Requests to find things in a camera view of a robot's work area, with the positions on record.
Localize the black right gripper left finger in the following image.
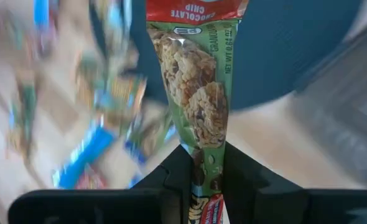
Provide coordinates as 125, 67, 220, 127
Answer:
7, 144, 193, 224

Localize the dark blue round mat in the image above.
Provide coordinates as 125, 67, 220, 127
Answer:
129, 0, 363, 111

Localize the grey translucent plastic bin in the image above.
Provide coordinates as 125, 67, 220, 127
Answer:
290, 12, 367, 189

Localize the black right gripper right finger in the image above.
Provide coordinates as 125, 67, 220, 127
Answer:
223, 142, 367, 224

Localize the blue wrapper granola bar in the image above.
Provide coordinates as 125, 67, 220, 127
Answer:
52, 124, 116, 190

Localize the green blue granola bar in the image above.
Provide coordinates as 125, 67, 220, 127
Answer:
124, 111, 175, 162

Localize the orange green granola bar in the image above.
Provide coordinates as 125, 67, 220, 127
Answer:
93, 74, 147, 125

